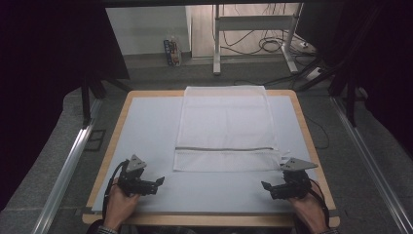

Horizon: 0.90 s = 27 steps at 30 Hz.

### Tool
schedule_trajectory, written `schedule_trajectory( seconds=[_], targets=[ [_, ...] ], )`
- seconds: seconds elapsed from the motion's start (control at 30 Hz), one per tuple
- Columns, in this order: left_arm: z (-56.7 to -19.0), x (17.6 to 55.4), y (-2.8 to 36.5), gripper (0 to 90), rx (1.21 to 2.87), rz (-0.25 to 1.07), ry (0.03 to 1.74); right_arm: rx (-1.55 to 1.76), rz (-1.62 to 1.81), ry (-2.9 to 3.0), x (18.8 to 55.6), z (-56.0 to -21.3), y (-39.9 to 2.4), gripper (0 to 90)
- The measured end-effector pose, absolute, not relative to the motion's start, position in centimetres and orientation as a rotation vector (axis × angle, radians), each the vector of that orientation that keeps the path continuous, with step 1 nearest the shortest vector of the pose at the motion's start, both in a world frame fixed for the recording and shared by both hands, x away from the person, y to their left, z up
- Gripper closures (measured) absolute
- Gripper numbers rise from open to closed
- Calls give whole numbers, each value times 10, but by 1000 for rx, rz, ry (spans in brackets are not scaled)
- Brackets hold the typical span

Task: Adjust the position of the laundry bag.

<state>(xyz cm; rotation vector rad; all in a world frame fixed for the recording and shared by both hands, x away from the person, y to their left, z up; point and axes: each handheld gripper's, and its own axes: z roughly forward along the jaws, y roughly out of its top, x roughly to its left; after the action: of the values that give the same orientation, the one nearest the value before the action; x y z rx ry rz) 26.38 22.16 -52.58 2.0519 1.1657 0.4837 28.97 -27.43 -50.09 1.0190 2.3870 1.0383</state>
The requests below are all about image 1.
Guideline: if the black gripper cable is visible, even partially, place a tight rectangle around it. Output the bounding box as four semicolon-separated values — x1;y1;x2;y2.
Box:
102;159;131;220
307;187;331;226

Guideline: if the white power strip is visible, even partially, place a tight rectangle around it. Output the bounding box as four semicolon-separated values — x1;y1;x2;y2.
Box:
304;65;323;82

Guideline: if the colourful packet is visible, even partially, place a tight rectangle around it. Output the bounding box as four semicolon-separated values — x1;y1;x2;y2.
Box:
163;38;183;68

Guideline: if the person's left hand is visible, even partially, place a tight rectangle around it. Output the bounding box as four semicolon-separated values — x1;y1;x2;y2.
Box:
102;179;141;231

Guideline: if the white table mat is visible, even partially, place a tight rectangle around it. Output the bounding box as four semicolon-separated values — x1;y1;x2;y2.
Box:
92;95;327;215

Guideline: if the aluminium rail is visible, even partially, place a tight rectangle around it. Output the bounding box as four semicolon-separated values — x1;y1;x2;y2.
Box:
31;97;104;234
330;97;413;234

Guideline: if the black rectangular floor frame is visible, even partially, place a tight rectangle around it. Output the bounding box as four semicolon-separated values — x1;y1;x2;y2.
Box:
84;129;107;152

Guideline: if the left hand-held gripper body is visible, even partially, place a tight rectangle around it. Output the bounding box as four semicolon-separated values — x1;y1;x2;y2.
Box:
116;154;154;198

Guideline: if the bundle of black floor cables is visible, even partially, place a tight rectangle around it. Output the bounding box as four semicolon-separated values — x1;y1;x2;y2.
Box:
219;3;310;57

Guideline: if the white desk frame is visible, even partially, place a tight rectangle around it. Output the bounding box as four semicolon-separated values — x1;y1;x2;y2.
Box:
211;3;305;76

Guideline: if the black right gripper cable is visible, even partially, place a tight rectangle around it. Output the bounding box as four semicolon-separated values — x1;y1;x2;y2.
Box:
307;187;331;226

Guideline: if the black metal stand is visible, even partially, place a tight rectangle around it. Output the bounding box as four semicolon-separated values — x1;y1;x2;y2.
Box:
80;72;132;129
293;57;358;129

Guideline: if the thin black floor cable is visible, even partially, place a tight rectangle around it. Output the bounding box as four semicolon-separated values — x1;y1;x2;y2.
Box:
304;114;331;151

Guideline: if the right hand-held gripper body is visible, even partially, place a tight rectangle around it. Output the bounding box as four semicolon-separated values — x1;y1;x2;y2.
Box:
272;157;319;201

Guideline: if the person's left sleeve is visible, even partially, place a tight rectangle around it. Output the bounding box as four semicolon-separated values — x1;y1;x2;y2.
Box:
95;224;119;234

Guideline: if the person's right hand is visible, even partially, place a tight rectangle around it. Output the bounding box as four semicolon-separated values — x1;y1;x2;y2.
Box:
287;180;329;234

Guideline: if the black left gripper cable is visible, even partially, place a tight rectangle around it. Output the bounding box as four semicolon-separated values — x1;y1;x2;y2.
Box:
102;159;131;220

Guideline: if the white mesh laundry bag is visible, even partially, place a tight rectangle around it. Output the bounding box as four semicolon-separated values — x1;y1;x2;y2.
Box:
172;85;282;173

